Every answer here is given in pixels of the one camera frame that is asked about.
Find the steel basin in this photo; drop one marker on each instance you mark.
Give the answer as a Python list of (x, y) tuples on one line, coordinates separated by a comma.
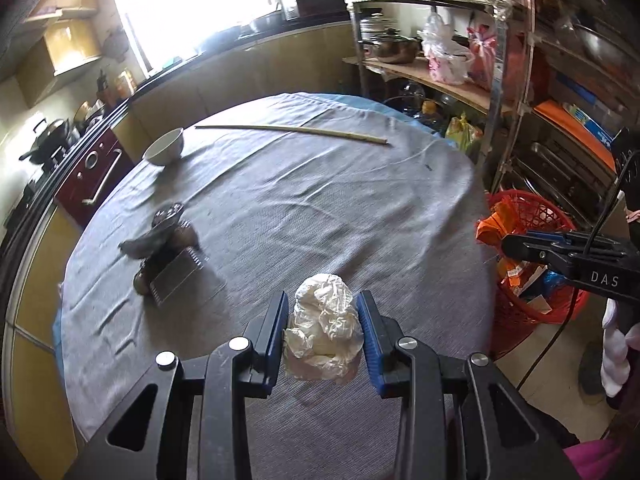
[(605, 45)]

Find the white bowl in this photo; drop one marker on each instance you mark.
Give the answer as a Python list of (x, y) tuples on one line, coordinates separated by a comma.
[(165, 147)]

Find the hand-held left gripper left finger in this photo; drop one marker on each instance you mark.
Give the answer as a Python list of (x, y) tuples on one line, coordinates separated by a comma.
[(277, 332)]

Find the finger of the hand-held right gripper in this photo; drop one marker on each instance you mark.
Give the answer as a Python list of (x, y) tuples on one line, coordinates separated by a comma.
[(575, 241), (525, 247)]

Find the black gas stove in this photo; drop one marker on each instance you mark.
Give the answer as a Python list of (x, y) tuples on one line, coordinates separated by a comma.
[(27, 190)]

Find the dark red oven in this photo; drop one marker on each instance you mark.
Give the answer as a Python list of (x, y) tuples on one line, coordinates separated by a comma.
[(90, 175)]

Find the bright window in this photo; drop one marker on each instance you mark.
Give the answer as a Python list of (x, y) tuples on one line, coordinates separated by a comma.
[(190, 5)]

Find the ribbed metal tray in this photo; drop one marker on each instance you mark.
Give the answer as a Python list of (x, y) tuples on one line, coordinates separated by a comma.
[(177, 277)]

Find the dark sauce bottle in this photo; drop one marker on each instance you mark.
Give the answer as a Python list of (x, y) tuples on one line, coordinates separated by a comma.
[(104, 87)]

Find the orange board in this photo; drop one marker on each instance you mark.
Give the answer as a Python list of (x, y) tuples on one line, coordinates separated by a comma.
[(555, 120)]

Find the steel pot with lid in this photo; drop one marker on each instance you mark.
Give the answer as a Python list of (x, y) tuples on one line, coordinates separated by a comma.
[(392, 50)]

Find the dark countertop appliance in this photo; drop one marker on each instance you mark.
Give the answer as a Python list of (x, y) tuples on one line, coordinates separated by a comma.
[(315, 2)]

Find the red plastic bag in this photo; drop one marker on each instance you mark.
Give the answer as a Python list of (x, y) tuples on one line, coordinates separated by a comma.
[(482, 55)]

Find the orange packet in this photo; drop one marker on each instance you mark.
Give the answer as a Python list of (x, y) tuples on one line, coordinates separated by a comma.
[(125, 85)]

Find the red plastic basket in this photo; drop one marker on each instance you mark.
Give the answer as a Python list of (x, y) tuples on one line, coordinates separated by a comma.
[(510, 302)]

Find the light blue undercloth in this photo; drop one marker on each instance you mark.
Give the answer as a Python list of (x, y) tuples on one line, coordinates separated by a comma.
[(390, 110)]

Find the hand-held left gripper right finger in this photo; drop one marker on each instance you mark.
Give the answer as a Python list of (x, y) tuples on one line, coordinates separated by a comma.
[(369, 332)]

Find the orange carton box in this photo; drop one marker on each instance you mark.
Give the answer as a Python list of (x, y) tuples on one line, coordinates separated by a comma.
[(492, 230)]

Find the metal shelf rack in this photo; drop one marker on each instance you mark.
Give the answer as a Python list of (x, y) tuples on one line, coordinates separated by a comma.
[(505, 60)]

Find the black wok with lid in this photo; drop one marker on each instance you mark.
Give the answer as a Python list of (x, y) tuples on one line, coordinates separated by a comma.
[(47, 137)]

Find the yellow plastic bag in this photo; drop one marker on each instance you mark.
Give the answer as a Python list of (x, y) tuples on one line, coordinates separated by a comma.
[(462, 132)]

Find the long wooden stick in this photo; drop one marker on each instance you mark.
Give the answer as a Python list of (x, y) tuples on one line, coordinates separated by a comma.
[(300, 131)]

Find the open yellow wall shelf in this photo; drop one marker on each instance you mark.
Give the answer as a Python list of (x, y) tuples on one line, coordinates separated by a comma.
[(65, 50)]

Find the white paper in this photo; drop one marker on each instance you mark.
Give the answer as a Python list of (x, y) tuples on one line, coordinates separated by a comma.
[(325, 320)]

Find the grey tablecloth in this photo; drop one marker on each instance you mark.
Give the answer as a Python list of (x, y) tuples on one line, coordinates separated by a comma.
[(300, 200)]

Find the grey hanging rag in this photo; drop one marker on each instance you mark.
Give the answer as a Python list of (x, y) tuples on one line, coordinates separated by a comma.
[(116, 44)]

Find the blue plastic bag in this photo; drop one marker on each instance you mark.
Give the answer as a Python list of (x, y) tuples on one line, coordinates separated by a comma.
[(555, 282)]

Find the stacked steel pot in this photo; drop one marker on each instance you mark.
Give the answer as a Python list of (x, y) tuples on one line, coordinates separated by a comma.
[(377, 25)]

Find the clear plastic bag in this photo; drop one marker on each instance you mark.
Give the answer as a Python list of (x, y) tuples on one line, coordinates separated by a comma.
[(445, 55)]

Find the cardboard piece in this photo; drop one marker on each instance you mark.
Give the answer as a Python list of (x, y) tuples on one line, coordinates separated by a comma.
[(537, 305)]

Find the brown potato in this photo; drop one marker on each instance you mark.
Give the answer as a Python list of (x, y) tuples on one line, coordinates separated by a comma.
[(185, 236), (142, 282)]

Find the pink clothing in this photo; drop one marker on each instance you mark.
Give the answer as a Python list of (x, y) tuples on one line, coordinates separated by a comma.
[(605, 460)]

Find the clear water jug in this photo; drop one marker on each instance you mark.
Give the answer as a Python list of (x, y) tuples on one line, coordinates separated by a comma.
[(406, 97)]

